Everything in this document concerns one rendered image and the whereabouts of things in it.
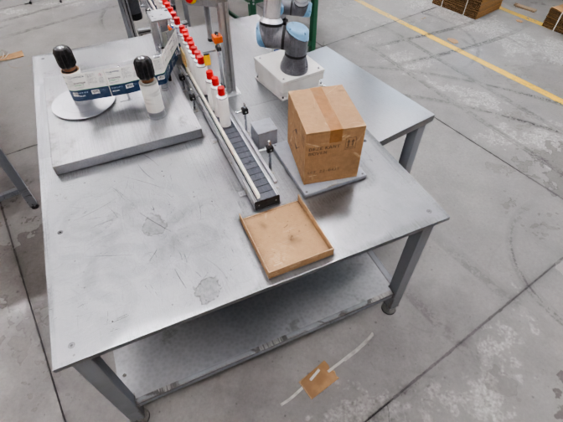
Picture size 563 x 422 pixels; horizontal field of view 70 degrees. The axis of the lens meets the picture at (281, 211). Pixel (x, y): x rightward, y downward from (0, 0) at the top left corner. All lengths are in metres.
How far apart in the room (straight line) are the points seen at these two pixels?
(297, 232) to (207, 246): 0.35
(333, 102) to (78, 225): 1.13
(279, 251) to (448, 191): 1.84
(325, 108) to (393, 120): 0.59
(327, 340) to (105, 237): 1.24
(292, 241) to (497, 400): 1.34
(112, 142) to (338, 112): 1.04
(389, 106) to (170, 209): 1.25
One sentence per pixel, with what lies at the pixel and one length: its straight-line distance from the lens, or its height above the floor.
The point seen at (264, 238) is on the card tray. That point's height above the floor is 0.83.
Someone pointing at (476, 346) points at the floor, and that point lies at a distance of 2.45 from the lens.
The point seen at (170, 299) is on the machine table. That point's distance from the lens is 1.45.
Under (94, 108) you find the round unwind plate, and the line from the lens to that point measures 2.27.
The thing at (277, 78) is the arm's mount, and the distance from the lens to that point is 2.20.
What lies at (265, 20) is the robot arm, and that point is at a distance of 2.16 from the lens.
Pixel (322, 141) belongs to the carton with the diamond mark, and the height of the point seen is 1.08.
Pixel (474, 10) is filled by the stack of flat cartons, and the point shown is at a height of 0.09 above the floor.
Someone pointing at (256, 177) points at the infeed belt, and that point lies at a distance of 1.70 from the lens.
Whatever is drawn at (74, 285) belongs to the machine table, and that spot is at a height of 0.83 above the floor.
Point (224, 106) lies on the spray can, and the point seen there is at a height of 1.00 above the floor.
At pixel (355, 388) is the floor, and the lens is 2.18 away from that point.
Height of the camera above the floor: 2.05
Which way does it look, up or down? 49 degrees down
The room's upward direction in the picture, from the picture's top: straight up
